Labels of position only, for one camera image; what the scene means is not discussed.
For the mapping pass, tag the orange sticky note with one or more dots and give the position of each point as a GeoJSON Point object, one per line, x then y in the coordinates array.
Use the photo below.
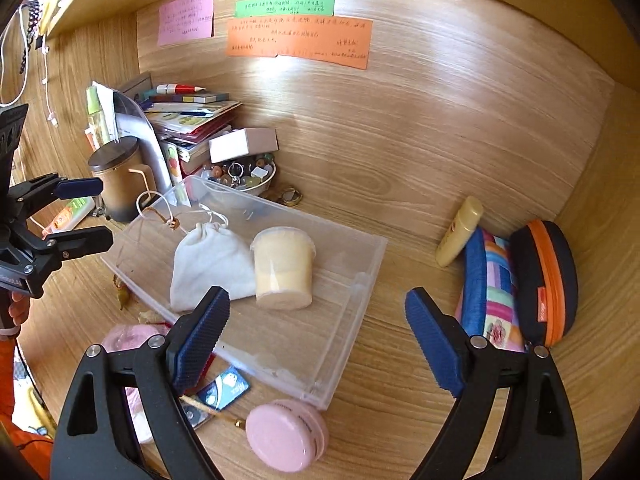
{"type": "Point", "coordinates": [332, 39]}

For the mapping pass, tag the pink round compact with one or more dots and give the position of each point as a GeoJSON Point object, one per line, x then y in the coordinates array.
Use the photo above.
{"type": "Point", "coordinates": [287, 435]}

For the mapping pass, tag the yellow lotion tube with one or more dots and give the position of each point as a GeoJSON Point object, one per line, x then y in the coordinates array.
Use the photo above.
{"type": "Point", "coordinates": [460, 231]}

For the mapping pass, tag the clear plastic storage bin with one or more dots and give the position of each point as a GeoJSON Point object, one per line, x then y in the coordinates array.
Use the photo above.
{"type": "Point", "coordinates": [301, 352]}

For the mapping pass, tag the green sticky note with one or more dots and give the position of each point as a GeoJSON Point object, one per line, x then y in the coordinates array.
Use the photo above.
{"type": "Point", "coordinates": [250, 8]}

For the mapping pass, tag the blue foil packet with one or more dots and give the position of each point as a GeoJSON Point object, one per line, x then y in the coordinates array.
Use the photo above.
{"type": "Point", "coordinates": [224, 390]}

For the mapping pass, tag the pink sticky note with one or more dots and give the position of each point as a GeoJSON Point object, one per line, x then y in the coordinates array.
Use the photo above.
{"type": "Point", "coordinates": [185, 20]}

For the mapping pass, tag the white bowl of trinkets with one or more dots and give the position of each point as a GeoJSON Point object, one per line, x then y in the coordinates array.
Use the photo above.
{"type": "Point", "coordinates": [250, 174]}

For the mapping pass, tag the cream plastic cup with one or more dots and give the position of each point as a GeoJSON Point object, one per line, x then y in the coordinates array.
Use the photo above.
{"type": "Point", "coordinates": [283, 259]}

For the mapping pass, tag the green orange cream tube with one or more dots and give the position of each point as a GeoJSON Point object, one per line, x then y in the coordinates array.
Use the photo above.
{"type": "Point", "coordinates": [70, 216]}

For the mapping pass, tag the white cardboard box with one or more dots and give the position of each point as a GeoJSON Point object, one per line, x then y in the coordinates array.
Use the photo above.
{"type": "Point", "coordinates": [242, 142]}

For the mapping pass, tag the person left hand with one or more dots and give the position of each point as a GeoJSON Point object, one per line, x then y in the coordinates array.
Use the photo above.
{"type": "Point", "coordinates": [14, 311]}

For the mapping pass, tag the red white marker pen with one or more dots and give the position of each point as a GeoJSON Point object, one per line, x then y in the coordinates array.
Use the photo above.
{"type": "Point", "coordinates": [166, 89]}

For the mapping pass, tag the fruit pattern booklet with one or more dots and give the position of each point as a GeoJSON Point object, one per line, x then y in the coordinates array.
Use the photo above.
{"type": "Point", "coordinates": [170, 153]}

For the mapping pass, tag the white folder with papers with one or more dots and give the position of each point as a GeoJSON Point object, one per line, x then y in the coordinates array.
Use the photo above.
{"type": "Point", "coordinates": [124, 117]}

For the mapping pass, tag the black orange zip case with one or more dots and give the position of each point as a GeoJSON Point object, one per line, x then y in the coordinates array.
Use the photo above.
{"type": "Point", "coordinates": [546, 298]}

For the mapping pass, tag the colourful blue pencil pouch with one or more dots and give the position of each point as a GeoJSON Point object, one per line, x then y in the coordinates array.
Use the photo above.
{"type": "Point", "coordinates": [487, 303]}

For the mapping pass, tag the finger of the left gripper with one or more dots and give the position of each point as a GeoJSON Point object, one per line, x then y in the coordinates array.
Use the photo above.
{"type": "Point", "coordinates": [42, 191]}
{"type": "Point", "coordinates": [58, 248]}

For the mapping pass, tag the stack of books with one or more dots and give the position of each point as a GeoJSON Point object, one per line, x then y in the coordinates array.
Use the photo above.
{"type": "Point", "coordinates": [190, 125]}

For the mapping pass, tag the white drawstring pouch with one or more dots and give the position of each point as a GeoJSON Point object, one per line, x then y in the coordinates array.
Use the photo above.
{"type": "Point", "coordinates": [210, 255]}

